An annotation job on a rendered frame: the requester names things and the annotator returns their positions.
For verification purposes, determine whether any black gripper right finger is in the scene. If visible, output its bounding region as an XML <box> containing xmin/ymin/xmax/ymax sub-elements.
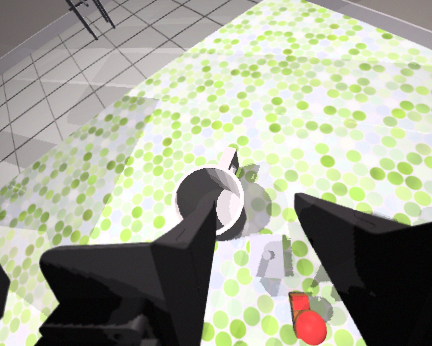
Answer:
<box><xmin>293</xmin><ymin>193</ymin><xmax>432</xmax><ymax>346</ymax></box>

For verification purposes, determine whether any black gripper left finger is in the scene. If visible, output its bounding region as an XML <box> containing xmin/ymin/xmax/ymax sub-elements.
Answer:
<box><xmin>39</xmin><ymin>200</ymin><xmax>216</xmax><ymax>346</ymax></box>

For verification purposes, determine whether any white mug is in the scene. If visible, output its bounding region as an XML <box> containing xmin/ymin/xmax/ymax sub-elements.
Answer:
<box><xmin>171</xmin><ymin>146</ymin><xmax>247</xmax><ymax>242</ymax></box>

